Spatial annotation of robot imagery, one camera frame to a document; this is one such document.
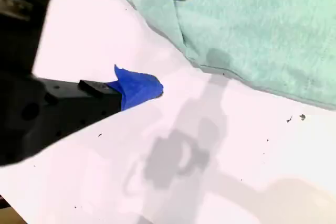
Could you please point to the pale green T-shirt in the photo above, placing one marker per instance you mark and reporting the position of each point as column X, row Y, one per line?
column 249, row 24

